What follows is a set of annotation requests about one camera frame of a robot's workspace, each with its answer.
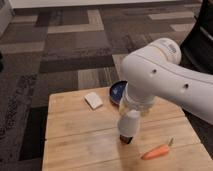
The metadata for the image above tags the dark chair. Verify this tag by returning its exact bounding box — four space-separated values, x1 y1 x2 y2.
181 0 213 68

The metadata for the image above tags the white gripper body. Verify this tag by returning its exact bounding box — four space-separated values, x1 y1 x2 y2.
119 84 155 116

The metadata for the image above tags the white rectangular sponge block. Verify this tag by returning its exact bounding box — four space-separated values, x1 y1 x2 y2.
84 92 103 110

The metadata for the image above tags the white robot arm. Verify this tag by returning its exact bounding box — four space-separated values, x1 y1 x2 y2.
121 38 213 125

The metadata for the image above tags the orange carrot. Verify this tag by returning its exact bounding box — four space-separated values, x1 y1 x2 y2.
141 139 174 160

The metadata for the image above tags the dark brown eraser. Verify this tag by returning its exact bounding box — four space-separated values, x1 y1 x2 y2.
120 135 133 144

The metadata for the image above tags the blue ceramic bowl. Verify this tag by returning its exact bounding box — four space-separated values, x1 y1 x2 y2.
109 80 127 105

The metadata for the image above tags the white ceramic cup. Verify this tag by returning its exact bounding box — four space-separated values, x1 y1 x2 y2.
118 110 140 137

